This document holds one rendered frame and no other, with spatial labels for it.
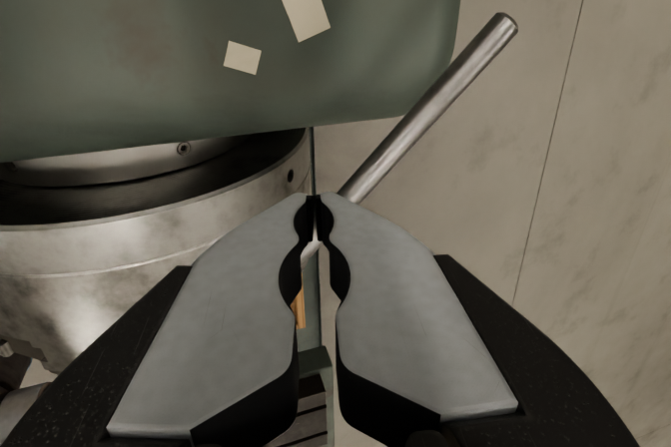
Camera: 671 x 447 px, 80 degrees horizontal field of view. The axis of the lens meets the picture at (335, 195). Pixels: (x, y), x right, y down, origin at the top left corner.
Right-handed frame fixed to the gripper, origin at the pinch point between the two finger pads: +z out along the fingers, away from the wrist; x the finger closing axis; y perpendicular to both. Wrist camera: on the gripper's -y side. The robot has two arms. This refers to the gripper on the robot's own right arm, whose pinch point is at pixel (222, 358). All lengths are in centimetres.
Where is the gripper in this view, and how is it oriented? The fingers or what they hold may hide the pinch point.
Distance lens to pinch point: 59.1
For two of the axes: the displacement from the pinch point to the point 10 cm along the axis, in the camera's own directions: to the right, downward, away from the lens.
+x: 3.0, 4.6, -8.4
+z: 9.5, -1.6, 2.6
